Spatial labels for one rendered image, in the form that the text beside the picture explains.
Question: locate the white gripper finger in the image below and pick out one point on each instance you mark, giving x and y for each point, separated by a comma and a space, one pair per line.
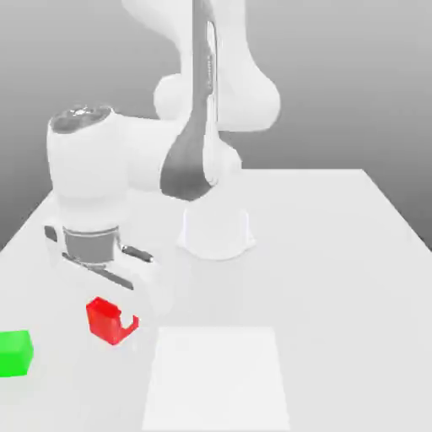
127, 317

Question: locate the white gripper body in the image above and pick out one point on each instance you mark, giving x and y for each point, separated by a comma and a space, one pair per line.
141, 283

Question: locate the small green cube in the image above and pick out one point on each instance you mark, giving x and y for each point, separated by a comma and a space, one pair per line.
13, 352

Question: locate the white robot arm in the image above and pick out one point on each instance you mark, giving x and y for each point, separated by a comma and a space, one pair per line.
101, 162

